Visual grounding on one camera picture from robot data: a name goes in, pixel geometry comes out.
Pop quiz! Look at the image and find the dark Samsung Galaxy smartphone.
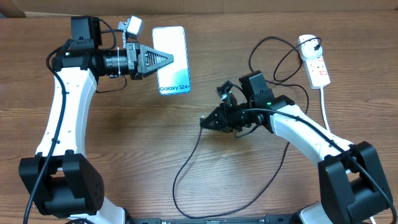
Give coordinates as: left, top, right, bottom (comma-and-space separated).
151, 26, 192, 96

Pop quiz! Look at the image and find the white USB wall charger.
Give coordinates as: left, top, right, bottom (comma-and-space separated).
297, 34, 323, 61

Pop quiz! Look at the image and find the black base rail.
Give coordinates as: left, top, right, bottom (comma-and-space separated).
127, 213, 352, 224

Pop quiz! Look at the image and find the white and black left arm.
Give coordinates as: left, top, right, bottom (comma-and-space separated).
19, 16, 174, 223

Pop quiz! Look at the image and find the white power strip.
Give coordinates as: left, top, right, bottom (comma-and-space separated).
304, 56, 331, 90

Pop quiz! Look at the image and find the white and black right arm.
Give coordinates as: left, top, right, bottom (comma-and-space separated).
200, 70, 397, 223

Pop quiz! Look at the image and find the black USB charging cable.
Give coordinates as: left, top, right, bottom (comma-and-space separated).
172, 36, 323, 220

